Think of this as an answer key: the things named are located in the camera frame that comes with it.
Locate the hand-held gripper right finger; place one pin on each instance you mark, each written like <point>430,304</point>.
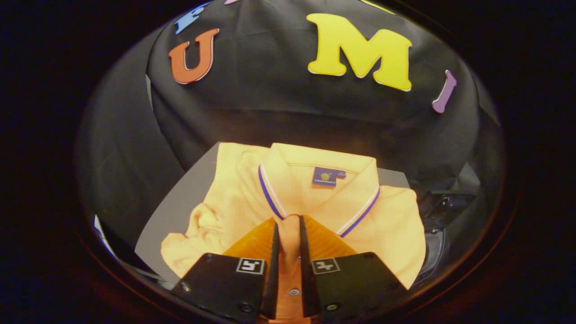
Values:
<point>351,283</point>

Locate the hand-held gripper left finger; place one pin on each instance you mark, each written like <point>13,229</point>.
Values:
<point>225,283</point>

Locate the grey washing machine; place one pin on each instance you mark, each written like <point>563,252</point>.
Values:
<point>434,252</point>

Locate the yellow orange polo shirt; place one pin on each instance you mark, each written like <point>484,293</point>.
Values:
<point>234,189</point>

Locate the dark washing machine lid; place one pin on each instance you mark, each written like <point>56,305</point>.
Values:
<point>450,207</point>

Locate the grey cabinet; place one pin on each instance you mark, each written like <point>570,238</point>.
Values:
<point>180,211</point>

